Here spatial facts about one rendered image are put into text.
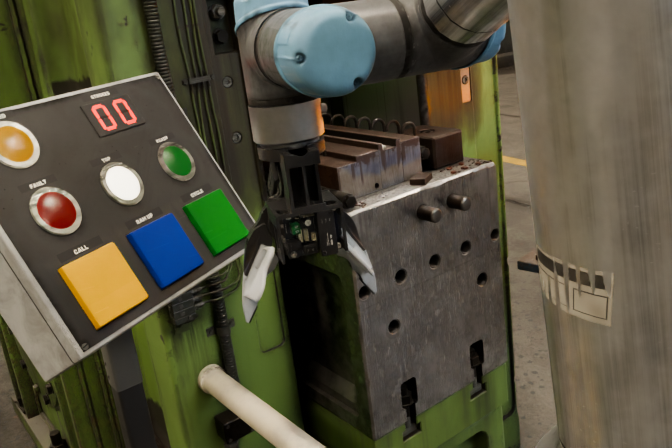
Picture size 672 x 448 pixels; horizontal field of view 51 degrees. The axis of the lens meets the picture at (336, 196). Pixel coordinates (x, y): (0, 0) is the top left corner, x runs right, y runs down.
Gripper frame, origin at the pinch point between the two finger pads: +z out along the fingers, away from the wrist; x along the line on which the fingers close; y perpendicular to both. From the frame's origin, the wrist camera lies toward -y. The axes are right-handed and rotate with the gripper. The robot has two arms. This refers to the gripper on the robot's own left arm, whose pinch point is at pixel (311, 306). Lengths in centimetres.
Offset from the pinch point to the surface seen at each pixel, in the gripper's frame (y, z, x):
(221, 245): -13.0, -5.1, -8.2
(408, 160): -49, -2, 31
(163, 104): -24.9, -22.5, -11.9
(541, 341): -128, 93, 101
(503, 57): -767, 79, 426
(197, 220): -13.6, -8.8, -10.6
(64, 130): -12.7, -22.8, -23.5
